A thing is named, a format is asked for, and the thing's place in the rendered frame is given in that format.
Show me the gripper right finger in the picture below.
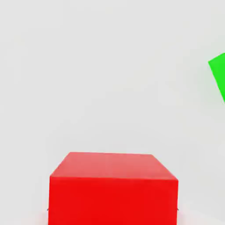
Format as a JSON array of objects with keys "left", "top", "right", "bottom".
[{"left": 176, "top": 207, "right": 189, "bottom": 225}]

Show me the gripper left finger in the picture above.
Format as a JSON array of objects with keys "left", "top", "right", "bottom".
[{"left": 37, "top": 207, "right": 50, "bottom": 225}]

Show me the small red cube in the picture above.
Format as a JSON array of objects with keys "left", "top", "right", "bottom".
[{"left": 47, "top": 151, "right": 179, "bottom": 225}]

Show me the small green cube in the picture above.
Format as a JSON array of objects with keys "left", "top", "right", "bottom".
[{"left": 207, "top": 52, "right": 225, "bottom": 103}]

